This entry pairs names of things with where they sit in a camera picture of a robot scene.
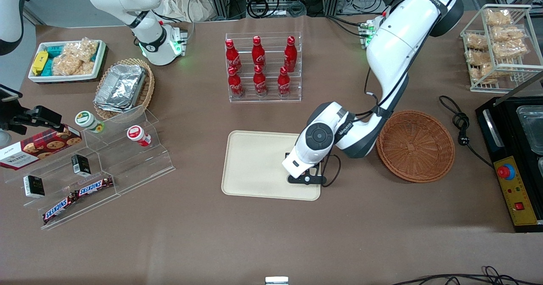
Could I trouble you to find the beige crumpled cloth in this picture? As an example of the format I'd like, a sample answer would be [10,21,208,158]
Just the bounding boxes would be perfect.
[160,0,213,23]

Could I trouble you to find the beige plastic tray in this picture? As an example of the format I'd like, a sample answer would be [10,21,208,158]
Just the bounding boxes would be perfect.
[221,130,322,201]

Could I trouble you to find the black cables on floor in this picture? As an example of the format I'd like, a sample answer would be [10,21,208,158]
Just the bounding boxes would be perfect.
[389,265,543,285]

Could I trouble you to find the clear acrylic bottle rack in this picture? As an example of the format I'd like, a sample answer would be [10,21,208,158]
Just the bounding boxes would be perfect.
[225,32,302,103]

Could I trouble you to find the teal snack packet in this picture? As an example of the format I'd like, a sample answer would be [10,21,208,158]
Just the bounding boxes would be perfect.
[42,44,67,77]

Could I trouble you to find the light oval wicker basket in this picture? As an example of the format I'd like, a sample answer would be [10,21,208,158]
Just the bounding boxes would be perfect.
[93,58,156,120]

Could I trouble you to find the white power strip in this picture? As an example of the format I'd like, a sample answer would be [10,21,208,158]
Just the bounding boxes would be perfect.
[339,0,384,15]

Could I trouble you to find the Snickers chocolate bar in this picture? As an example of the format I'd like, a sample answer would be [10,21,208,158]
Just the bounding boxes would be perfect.
[74,176,115,198]
[42,193,79,225]

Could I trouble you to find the brown wicker basket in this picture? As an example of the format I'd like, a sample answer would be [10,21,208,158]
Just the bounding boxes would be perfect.
[376,110,456,184]

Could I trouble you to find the clear bag of rice crackers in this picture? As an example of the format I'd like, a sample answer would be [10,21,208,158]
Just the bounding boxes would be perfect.
[51,38,100,76]

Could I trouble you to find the white wire basket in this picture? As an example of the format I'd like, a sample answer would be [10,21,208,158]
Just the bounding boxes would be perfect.
[460,3,543,94]

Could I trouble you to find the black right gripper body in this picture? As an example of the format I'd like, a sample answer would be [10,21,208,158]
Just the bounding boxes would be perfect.
[0,100,34,135]

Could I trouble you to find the red cola bottle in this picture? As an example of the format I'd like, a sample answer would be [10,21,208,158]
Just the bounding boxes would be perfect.
[277,67,291,96]
[252,36,266,70]
[227,66,245,98]
[283,36,298,73]
[253,65,268,97]
[225,39,242,73]

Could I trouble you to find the yellow control box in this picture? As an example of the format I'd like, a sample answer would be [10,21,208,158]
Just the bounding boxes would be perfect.
[492,155,542,226]

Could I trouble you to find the small black box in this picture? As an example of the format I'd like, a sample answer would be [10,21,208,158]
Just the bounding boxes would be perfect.
[71,154,92,178]
[22,175,46,198]

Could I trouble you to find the white rectangular snack bin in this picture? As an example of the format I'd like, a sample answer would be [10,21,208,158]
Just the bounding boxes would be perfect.
[28,39,107,84]

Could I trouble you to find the stacked aluminium foil containers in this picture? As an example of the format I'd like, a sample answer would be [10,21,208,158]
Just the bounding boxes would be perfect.
[94,64,147,114]

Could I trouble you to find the clear glass dish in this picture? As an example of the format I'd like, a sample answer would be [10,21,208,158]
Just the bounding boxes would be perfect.
[516,105,543,156]

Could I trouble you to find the bagged fried snack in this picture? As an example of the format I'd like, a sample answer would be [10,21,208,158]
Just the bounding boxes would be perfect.
[491,25,529,59]
[469,63,500,85]
[466,49,495,66]
[465,32,489,51]
[484,8,513,27]

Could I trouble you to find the black countertop appliance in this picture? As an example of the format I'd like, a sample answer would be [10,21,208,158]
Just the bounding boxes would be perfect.
[475,70,543,233]

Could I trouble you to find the red Walkers cookie box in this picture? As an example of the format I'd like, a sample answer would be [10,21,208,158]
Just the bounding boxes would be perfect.
[0,125,83,171]

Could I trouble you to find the clear acrylic stepped shelf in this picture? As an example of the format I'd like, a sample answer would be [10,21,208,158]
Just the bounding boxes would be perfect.
[3,104,176,231]

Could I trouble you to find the red lid yogurt cup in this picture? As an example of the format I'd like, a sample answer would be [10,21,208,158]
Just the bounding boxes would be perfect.
[126,125,152,147]

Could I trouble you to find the green lid yogurt cup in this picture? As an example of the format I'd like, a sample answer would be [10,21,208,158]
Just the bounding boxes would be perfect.
[75,110,106,134]

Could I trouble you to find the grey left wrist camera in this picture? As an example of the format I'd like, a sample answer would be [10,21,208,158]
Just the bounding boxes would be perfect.
[287,173,327,187]

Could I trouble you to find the yellow snack packet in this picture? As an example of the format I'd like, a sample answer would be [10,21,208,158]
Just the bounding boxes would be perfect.
[31,50,49,76]

